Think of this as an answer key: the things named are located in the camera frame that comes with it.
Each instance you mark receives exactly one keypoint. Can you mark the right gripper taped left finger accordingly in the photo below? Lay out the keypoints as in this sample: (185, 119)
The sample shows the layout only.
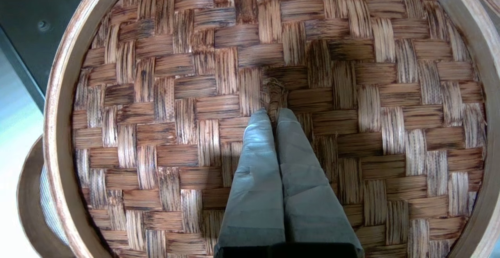
(254, 195)

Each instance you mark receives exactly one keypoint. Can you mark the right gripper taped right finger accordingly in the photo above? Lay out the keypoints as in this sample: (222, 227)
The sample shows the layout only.
(312, 207)

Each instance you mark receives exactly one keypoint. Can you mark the small woven bamboo steamer lid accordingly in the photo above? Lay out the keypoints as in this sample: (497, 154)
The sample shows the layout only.
(156, 94)

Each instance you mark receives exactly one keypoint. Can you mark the beige mesh steamer liner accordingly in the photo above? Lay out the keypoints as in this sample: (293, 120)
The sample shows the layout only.
(49, 203)

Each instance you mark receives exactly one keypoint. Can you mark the small bamboo steamer basket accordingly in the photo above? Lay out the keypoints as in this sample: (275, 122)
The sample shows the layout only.
(29, 195)

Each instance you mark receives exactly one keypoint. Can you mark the black induction cooktop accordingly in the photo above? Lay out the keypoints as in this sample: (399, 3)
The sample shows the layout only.
(23, 8)

